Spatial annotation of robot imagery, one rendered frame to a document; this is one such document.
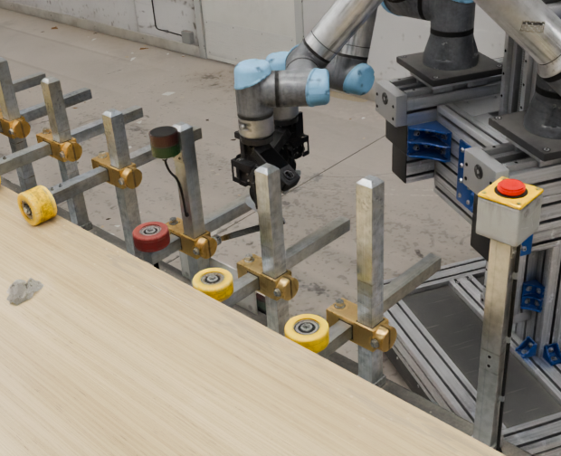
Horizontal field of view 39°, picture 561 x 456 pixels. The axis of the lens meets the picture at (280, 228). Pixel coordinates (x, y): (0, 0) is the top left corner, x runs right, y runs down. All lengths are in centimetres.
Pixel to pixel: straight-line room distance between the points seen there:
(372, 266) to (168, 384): 41
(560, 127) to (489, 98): 49
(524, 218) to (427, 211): 245
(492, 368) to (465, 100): 106
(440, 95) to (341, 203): 155
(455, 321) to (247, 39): 321
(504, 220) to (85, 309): 81
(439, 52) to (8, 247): 121
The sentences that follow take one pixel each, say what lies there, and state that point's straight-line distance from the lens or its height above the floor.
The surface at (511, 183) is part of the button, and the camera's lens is 122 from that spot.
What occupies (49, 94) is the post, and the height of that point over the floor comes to 110.
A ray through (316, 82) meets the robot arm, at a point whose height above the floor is 123.
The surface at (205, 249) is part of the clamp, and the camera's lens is 180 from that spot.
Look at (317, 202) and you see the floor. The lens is 372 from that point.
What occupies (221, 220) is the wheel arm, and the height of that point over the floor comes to 85.
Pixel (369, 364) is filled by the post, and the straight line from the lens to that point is 158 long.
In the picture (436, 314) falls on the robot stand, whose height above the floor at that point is 21.
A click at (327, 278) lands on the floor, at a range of 319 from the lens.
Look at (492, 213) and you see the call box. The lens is 121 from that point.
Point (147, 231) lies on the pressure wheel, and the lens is 179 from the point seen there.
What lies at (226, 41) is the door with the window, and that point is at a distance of 555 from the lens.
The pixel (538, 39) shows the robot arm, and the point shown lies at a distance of 164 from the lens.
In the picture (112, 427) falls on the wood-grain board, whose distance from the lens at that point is 132.
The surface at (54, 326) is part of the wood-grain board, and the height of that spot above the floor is 90.
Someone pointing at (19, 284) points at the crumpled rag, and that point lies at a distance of 167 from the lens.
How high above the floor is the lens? 179
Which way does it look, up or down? 30 degrees down
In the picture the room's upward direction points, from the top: 4 degrees counter-clockwise
